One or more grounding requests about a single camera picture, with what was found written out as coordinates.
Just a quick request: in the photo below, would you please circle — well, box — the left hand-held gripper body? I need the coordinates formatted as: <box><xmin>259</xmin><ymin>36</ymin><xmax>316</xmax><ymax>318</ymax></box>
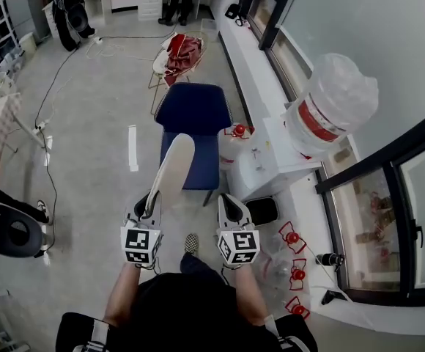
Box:
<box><xmin>119</xmin><ymin>196</ymin><xmax>164</xmax><ymax>269</ymax></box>

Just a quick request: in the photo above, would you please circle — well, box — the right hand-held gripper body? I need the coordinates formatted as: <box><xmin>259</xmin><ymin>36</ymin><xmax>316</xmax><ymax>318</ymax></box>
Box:
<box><xmin>216</xmin><ymin>210</ymin><xmax>262</xmax><ymax>270</ymax></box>

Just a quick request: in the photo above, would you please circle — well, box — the dark blue chair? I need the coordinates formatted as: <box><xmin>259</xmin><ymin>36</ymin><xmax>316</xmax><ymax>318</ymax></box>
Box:
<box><xmin>154</xmin><ymin>82</ymin><xmax>234</xmax><ymax>208</ymax></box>

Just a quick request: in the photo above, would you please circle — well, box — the person's left forearm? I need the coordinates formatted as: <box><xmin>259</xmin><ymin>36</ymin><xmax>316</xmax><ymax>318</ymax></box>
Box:
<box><xmin>103</xmin><ymin>261</ymin><xmax>142</xmax><ymax>327</ymax></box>

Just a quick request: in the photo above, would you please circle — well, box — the person's right forearm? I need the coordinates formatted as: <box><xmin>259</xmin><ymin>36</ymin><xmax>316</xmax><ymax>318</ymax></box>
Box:
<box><xmin>230</xmin><ymin>265</ymin><xmax>273</xmax><ymax>326</ymax></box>

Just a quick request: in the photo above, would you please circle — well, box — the black waste bin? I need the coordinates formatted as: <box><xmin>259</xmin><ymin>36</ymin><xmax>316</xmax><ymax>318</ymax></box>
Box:
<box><xmin>242</xmin><ymin>195</ymin><xmax>280</xmax><ymax>229</ymax></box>

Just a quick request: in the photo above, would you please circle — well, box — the person's checkered shoe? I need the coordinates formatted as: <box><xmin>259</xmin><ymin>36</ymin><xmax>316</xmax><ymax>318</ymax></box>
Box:
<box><xmin>184</xmin><ymin>232</ymin><xmax>200</xmax><ymax>259</ymax></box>

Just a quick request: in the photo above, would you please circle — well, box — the person's leg in dark trousers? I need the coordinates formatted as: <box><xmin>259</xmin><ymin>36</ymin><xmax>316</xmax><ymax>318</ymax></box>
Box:
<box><xmin>180</xmin><ymin>251</ymin><xmax>221</xmax><ymax>282</ymax></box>

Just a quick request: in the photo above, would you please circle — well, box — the red-capped clear bottle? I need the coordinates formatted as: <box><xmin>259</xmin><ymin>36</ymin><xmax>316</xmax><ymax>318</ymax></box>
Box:
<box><xmin>288</xmin><ymin>257</ymin><xmax>308</xmax><ymax>292</ymax></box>
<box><xmin>284</xmin><ymin>295</ymin><xmax>311</xmax><ymax>321</ymax></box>
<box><xmin>277</xmin><ymin>220</ymin><xmax>308</xmax><ymax>254</ymax></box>

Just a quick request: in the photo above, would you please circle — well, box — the white low cabinet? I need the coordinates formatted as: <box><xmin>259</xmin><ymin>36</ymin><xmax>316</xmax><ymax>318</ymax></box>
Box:
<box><xmin>229</xmin><ymin>117</ymin><xmax>324</xmax><ymax>202</ymax></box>

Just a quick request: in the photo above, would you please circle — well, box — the white tape strip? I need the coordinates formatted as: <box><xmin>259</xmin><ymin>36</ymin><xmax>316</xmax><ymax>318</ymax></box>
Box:
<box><xmin>127</xmin><ymin>124</ymin><xmax>140</xmax><ymax>172</ymax></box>

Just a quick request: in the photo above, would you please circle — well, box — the water jug with red cap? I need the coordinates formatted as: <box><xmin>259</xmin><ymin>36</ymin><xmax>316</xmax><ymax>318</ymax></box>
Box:
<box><xmin>218</xmin><ymin>122</ymin><xmax>256</xmax><ymax>171</ymax></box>

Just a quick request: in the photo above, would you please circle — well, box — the person's black clothed torso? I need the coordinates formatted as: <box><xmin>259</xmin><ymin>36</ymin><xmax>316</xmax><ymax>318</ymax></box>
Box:
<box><xmin>55</xmin><ymin>271</ymin><xmax>319</xmax><ymax>352</ymax></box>

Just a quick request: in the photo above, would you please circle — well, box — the black cylindrical device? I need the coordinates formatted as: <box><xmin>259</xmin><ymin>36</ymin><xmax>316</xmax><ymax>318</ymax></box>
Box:
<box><xmin>314</xmin><ymin>252</ymin><xmax>346</xmax><ymax>271</ymax></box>

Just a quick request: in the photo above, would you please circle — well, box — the black wedge-shaped object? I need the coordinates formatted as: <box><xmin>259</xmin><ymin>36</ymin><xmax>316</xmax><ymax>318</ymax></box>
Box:
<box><xmin>320</xmin><ymin>289</ymin><xmax>348</xmax><ymax>307</ymax></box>

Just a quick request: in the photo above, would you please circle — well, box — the large plastic-wrapped water bottle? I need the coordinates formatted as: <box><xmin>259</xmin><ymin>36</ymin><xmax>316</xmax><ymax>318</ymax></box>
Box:
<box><xmin>280</xmin><ymin>52</ymin><xmax>380</xmax><ymax>160</ymax></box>

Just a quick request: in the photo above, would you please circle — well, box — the red cloth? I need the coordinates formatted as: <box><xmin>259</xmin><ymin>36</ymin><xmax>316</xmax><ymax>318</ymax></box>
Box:
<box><xmin>163</xmin><ymin>32</ymin><xmax>204</xmax><ymax>79</ymax></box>

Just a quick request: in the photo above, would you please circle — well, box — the white waste bin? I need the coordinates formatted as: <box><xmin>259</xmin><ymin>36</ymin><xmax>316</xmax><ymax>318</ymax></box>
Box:
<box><xmin>18</xmin><ymin>31</ymin><xmax>38</xmax><ymax>61</ymax></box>

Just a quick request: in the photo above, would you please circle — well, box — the black floor cable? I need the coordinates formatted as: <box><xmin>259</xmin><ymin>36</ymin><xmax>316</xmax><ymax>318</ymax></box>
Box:
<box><xmin>32</xmin><ymin>22</ymin><xmax>179</xmax><ymax>252</ymax></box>

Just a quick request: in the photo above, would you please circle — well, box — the black window frame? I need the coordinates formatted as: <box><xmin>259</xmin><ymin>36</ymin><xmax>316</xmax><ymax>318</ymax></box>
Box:
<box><xmin>244</xmin><ymin>0</ymin><xmax>425</xmax><ymax>307</ymax></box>

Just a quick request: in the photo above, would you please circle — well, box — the white floor cable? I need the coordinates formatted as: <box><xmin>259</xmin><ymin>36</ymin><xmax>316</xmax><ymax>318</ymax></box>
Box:
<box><xmin>84</xmin><ymin>40</ymin><xmax>156</xmax><ymax>62</ymax></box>

